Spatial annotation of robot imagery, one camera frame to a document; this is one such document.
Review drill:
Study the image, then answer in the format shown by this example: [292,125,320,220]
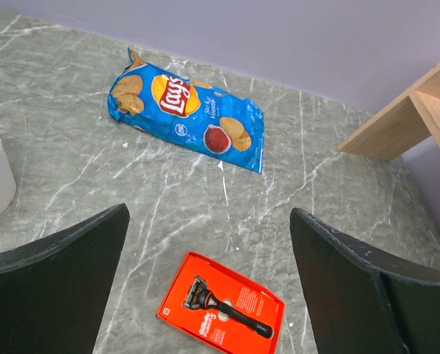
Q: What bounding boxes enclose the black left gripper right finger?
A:
[289,208,440,353]

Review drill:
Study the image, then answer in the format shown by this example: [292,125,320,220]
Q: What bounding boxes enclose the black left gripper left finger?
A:
[0,204,130,353]

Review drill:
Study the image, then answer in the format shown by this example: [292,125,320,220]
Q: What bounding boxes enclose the wooden shelf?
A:
[337,63,440,161]

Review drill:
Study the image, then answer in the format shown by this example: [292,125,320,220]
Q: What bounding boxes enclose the orange razor box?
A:
[157,251,286,353]

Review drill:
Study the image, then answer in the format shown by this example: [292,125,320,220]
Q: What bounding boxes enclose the black razor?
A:
[183,276,274,339]

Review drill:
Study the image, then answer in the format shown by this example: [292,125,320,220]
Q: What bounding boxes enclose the blue Lays chips bag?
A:
[108,49,264,173]

